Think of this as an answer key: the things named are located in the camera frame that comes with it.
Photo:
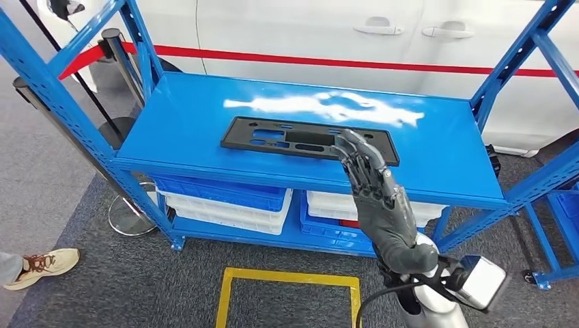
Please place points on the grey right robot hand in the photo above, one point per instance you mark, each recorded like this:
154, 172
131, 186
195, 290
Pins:
384, 226

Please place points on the black plastic plate part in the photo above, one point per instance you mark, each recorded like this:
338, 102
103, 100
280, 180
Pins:
233, 136

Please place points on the blue metal shelf rack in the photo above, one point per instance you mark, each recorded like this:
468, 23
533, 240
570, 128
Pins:
190, 126
540, 233

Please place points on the red item in bin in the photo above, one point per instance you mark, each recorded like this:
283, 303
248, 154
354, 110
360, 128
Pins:
348, 223

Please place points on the blue plastic bin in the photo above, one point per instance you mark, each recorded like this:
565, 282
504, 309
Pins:
325, 235
217, 194
567, 212

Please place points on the red barrier belt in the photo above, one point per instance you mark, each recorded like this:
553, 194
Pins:
316, 60
86, 61

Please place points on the white car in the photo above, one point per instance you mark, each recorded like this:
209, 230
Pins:
280, 27

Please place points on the thin black pole round base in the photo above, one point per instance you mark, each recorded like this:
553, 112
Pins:
115, 133

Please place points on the person's beige shoe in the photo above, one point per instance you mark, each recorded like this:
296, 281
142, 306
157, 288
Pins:
49, 265

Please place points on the person's leg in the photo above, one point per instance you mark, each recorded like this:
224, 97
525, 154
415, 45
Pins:
9, 269

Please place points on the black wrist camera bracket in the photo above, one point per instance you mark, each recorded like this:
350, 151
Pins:
445, 274

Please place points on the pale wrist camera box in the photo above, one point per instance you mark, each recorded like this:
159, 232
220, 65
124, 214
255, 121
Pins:
479, 280

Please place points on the black stanchion post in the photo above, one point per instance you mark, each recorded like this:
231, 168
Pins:
113, 40
131, 217

